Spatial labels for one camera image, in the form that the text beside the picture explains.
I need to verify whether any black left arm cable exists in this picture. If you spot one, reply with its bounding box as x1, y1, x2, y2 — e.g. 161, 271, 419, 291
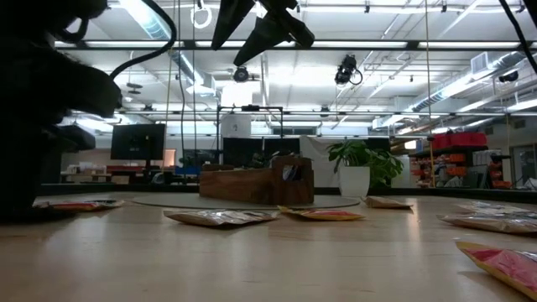
109, 0, 178, 81

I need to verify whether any black hanging cable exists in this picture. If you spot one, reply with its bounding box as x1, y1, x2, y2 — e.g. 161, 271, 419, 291
177, 0, 186, 169

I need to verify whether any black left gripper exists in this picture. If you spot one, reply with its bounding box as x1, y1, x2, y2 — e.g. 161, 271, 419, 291
0, 39, 123, 220

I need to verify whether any black table frame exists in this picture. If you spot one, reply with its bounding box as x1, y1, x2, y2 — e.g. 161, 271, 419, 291
39, 180, 537, 206

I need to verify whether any shelf with red bins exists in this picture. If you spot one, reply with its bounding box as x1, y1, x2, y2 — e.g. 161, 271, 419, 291
409, 131, 514, 190

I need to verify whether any silver ceiling air duct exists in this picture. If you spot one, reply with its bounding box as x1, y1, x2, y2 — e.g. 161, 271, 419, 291
119, 0, 219, 100

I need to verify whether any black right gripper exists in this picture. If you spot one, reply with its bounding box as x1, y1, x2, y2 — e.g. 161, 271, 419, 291
210, 0, 315, 67

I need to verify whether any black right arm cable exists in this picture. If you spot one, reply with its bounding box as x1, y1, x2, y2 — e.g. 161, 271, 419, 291
498, 0, 537, 76

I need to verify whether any white cable loop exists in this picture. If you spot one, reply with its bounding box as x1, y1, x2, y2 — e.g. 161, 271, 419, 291
190, 0, 213, 30

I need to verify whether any black monitor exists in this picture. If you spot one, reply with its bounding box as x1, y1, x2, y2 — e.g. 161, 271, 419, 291
110, 122, 167, 161

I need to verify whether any wooden tea box with handle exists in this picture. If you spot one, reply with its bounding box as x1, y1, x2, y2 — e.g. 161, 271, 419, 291
198, 155, 315, 206

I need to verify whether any tan hanging rope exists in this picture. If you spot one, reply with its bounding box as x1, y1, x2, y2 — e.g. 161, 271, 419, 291
163, 0, 176, 173

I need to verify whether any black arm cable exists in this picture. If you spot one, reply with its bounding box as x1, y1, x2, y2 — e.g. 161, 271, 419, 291
498, 0, 537, 76
109, 0, 178, 81

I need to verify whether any white board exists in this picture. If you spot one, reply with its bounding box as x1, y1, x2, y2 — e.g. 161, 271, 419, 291
299, 134, 341, 189

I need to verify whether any thin hanging cable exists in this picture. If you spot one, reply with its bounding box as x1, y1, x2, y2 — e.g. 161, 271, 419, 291
191, 24, 199, 169

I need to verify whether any round grey mat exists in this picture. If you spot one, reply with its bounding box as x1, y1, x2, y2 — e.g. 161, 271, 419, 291
132, 191, 362, 211

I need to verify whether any silver beige tea packet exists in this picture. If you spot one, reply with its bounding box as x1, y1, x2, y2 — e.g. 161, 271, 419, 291
456, 201, 530, 215
436, 211, 537, 235
361, 195, 414, 211
162, 208, 280, 228

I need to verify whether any orange tea packet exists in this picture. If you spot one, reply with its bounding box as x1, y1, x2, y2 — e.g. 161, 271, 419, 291
276, 204, 366, 222
32, 199, 126, 213
455, 240, 537, 301

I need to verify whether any black partition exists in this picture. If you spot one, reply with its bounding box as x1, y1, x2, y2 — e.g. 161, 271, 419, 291
222, 137, 301, 168

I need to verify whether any black overhead light bar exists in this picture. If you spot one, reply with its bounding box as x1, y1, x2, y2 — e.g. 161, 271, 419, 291
54, 39, 537, 52

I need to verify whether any green plant in white pot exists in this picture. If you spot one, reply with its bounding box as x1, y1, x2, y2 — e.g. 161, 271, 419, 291
326, 139, 404, 199

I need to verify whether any round black ceiling light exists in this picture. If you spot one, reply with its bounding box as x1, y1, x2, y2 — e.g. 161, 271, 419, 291
232, 65, 251, 84

